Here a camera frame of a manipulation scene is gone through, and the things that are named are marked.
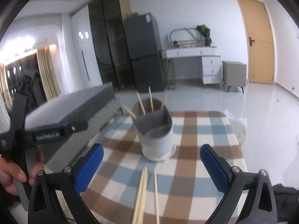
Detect potted green plant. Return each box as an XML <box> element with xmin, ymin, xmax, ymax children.
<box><xmin>196</xmin><ymin>24</ymin><xmax>211</xmax><ymax>46</ymax></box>

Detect clear plastic bag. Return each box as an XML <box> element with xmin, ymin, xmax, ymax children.
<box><xmin>224</xmin><ymin>110</ymin><xmax>247</xmax><ymax>147</ymax></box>

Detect chopstick in holder right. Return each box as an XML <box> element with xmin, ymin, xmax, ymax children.
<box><xmin>161</xmin><ymin>92</ymin><xmax>168</xmax><ymax>110</ymax></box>

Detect white wardrobe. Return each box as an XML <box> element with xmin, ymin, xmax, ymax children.
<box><xmin>61</xmin><ymin>5</ymin><xmax>103</xmax><ymax>91</ymax></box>

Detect grey nightstand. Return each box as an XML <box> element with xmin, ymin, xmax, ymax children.
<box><xmin>222</xmin><ymin>61</ymin><xmax>247</xmax><ymax>93</ymax></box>

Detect grey mattress bed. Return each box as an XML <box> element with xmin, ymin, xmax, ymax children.
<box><xmin>25</xmin><ymin>83</ymin><xmax>121</xmax><ymax>172</ymax></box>

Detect chopstick in holder far left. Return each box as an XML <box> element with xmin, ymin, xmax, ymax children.
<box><xmin>122</xmin><ymin>104</ymin><xmax>137</xmax><ymax>119</ymax></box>

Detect person's left hand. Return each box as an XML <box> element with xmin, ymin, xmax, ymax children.
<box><xmin>0</xmin><ymin>151</ymin><xmax>44</xmax><ymax>196</ymax></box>

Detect black glass cabinet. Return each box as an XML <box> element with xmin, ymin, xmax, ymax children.
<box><xmin>88</xmin><ymin>0</ymin><xmax>134</xmax><ymax>91</ymax></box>

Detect gold metal stool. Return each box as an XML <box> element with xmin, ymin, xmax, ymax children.
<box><xmin>164</xmin><ymin>59</ymin><xmax>176</xmax><ymax>90</ymax></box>

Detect beige curtain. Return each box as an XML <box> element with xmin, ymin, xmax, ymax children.
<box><xmin>36</xmin><ymin>47</ymin><xmax>60</xmax><ymax>101</ymax></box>

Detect grey white utensil holder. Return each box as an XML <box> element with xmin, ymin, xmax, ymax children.
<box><xmin>132</xmin><ymin>98</ymin><xmax>176</xmax><ymax>162</ymax></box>

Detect white dressing desk with drawers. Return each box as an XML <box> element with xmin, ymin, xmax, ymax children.
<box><xmin>160</xmin><ymin>46</ymin><xmax>222</xmax><ymax>86</ymax></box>

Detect dark grey refrigerator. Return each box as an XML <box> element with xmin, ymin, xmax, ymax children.
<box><xmin>124</xmin><ymin>13</ymin><xmax>167</xmax><ymax>93</ymax></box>

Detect plaid checkered tablecloth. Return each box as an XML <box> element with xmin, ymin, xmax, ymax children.
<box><xmin>81</xmin><ymin>111</ymin><xmax>247</xmax><ymax>223</ymax></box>

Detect chopstick in holder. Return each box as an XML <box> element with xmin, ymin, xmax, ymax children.
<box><xmin>122</xmin><ymin>104</ymin><xmax>137</xmax><ymax>119</ymax></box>
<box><xmin>161</xmin><ymin>92</ymin><xmax>168</xmax><ymax>110</ymax></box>
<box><xmin>136</xmin><ymin>91</ymin><xmax>146</xmax><ymax>115</ymax></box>
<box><xmin>149</xmin><ymin>86</ymin><xmax>154</xmax><ymax>112</ymax></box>

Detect yellow wooden door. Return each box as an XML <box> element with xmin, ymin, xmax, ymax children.
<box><xmin>237</xmin><ymin>0</ymin><xmax>275</xmax><ymax>84</ymax></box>

